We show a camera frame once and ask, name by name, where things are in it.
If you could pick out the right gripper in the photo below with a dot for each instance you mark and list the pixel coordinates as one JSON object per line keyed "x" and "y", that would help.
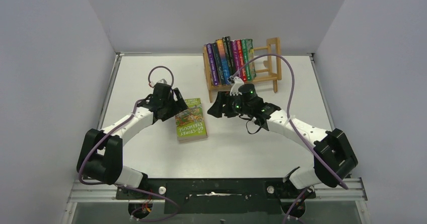
{"x": 225, "y": 104}

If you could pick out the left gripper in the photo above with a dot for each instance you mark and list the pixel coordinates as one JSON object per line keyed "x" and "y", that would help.
{"x": 179, "y": 105}

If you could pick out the lime green Treehouse book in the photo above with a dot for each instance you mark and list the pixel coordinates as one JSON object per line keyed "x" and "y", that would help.
{"x": 191, "y": 122}

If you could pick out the Little Women book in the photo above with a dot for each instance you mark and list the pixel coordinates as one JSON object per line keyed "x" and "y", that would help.
{"x": 218, "y": 63}

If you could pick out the dark green book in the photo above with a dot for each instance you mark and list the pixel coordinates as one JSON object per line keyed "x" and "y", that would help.
{"x": 227, "y": 56}

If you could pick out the magenta Treehouse book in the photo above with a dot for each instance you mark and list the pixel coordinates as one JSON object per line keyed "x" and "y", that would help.
{"x": 236, "y": 55}

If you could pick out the wooden book rack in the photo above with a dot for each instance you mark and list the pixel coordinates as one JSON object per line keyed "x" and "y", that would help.
{"x": 270, "y": 71}

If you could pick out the purple comic book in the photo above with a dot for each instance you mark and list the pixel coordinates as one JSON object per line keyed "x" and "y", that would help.
{"x": 212, "y": 65}

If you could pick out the Jane Eyre book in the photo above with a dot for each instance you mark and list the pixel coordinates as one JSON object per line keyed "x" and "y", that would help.
{"x": 224, "y": 62}

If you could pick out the red Treehouse book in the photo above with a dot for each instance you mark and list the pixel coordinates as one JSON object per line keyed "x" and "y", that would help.
{"x": 242, "y": 62}

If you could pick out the black Moon and Sixpence book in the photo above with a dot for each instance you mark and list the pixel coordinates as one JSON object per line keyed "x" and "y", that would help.
{"x": 234, "y": 62}

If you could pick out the orange Treehouse book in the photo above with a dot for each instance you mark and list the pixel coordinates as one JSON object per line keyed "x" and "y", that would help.
{"x": 191, "y": 139}

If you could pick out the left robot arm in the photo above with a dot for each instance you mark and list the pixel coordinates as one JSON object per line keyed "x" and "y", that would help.
{"x": 101, "y": 156}

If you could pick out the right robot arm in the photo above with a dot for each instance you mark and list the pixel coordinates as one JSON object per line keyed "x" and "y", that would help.
{"x": 334, "y": 157}

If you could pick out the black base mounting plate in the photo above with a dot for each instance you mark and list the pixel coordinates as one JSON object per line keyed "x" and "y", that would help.
{"x": 218, "y": 196}

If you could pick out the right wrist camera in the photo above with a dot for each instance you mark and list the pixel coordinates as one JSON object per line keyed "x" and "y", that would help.
{"x": 237, "y": 83}

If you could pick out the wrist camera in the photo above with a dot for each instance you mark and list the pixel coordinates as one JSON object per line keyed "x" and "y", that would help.
{"x": 162, "y": 81}
{"x": 237, "y": 83}

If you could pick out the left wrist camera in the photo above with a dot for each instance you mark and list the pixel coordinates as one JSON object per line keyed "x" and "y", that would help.
{"x": 162, "y": 81}

